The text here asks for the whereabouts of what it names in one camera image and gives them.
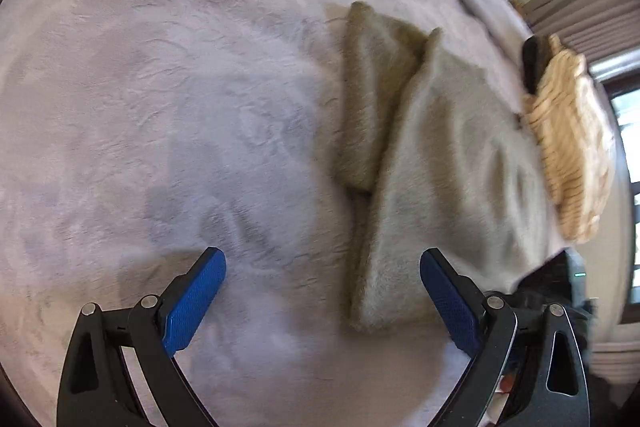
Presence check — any grey-brown fuzzy sweater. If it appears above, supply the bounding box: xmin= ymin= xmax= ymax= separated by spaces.
xmin=336 ymin=2 xmax=564 ymax=332

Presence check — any cream striped knit garment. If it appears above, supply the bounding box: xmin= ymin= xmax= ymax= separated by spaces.
xmin=523 ymin=34 xmax=616 ymax=244

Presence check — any dark basket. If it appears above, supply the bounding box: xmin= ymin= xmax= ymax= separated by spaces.
xmin=522 ymin=35 xmax=553 ymax=95

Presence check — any lavender plush bed blanket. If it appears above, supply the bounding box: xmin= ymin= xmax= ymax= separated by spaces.
xmin=1 ymin=0 xmax=527 ymax=426

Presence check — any grey curtain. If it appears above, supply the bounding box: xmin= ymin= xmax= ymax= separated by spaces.
xmin=524 ymin=0 xmax=639 ymax=62

